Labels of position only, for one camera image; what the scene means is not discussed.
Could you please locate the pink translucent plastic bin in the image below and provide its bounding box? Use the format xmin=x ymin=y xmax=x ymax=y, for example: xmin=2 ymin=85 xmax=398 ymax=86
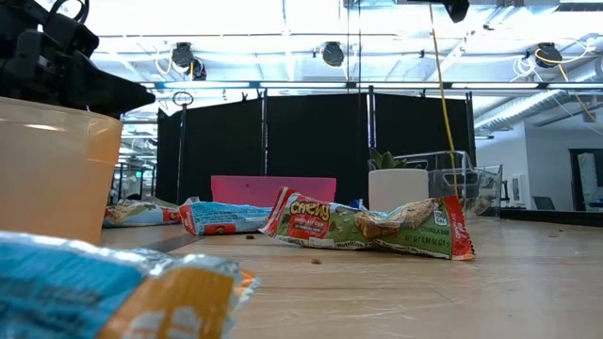
xmin=210 ymin=175 xmax=338 ymax=209

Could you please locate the blue orange-ended granola bar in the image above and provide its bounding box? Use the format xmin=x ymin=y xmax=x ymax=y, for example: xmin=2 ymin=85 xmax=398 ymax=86
xmin=0 ymin=230 xmax=261 ymax=339

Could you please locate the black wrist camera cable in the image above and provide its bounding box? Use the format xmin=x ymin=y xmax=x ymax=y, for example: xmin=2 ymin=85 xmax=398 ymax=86
xmin=46 ymin=0 xmax=91 ymax=24

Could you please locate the blue red-ended granola bar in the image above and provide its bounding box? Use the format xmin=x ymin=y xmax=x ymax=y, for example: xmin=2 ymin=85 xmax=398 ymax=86
xmin=178 ymin=201 xmax=273 ymax=236

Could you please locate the black aluminium rig frame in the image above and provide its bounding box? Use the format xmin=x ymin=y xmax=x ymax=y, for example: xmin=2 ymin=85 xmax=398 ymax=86
xmin=498 ymin=208 xmax=603 ymax=229

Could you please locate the black ceiling spotlight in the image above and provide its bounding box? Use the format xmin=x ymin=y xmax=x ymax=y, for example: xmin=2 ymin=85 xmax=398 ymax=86
xmin=321 ymin=40 xmax=346 ymax=68
xmin=170 ymin=40 xmax=208 ymax=82
xmin=534 ymin=41 xmax=564 ymax=70

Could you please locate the pole with ring top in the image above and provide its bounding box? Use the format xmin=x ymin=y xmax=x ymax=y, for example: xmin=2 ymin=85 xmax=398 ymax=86
xmin=171 ymin=90 xmax=195 ymax=206

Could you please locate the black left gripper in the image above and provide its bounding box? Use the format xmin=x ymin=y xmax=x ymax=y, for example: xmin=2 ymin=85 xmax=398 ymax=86
xmin=0 ymin=0 xmax=156 ymax=119

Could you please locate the yellow hanging cable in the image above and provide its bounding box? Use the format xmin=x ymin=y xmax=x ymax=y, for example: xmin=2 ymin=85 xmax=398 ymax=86
xmin=427 ymin=0 xmax=459 ymax=199

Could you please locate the orange translucent plastic bin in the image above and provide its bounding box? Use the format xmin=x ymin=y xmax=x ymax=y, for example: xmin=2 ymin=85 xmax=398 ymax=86
xmin=0 ymin=96 xmax=124 ymax=245

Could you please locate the white wall box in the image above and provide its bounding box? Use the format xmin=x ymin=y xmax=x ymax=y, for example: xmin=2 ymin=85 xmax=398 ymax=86
xmin=511 ymin=173 xmax=528 ymax=204

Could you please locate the grey tape rectangle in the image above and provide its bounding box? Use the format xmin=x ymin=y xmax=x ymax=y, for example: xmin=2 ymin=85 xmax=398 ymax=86
xmin=140 ymin=233 xmax=206 ymax=254

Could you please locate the small plant in white pot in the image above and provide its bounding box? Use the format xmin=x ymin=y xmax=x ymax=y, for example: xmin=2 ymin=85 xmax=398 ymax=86
xmin=367 ymin=148 xmax=431 ymax=214

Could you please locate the clear plastic bin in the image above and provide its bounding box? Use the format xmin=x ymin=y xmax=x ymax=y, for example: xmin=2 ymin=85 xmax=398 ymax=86
xmin=393 ymin=150 xmax=504 ymax=218

